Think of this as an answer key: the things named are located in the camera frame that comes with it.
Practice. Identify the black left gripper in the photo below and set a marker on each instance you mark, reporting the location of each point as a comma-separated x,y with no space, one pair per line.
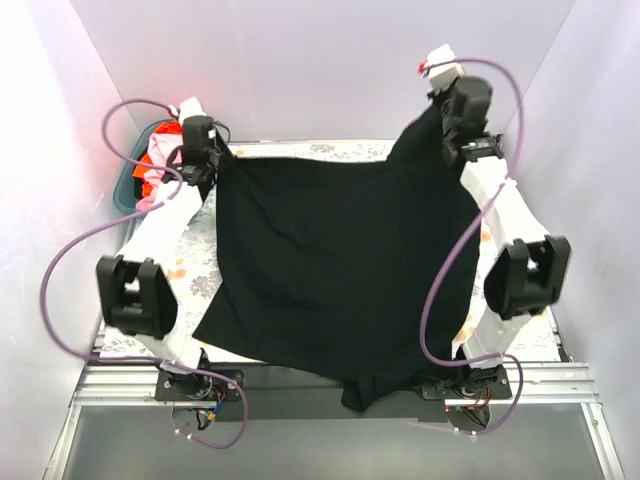
220,154

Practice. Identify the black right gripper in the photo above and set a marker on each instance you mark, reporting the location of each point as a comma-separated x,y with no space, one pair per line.
445,117

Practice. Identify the black t shirt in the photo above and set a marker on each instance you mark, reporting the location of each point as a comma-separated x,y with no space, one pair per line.
326,266

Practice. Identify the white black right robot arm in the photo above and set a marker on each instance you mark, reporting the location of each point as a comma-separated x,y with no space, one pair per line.
530,267

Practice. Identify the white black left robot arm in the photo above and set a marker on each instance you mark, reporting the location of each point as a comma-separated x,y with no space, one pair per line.
135,292

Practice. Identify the pink t shirt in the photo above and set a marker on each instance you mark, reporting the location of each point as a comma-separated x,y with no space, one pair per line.
160,150

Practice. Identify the orange t shirt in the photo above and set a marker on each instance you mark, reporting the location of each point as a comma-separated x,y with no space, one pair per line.
150,172

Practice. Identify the teal plastic laundry basket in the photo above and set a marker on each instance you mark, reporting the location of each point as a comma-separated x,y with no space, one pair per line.
123,193

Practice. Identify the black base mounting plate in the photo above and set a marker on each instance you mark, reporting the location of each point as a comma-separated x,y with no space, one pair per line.
279,393

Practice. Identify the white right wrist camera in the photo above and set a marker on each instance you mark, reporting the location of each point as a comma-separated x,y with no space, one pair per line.
440,69

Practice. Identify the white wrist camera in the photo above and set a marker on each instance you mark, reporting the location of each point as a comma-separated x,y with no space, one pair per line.
440,69
186,109

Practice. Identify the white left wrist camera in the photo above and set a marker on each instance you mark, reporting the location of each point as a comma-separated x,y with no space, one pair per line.
186,109

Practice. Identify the aluminium frame rail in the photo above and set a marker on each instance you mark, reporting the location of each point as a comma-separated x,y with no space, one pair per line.
115,429

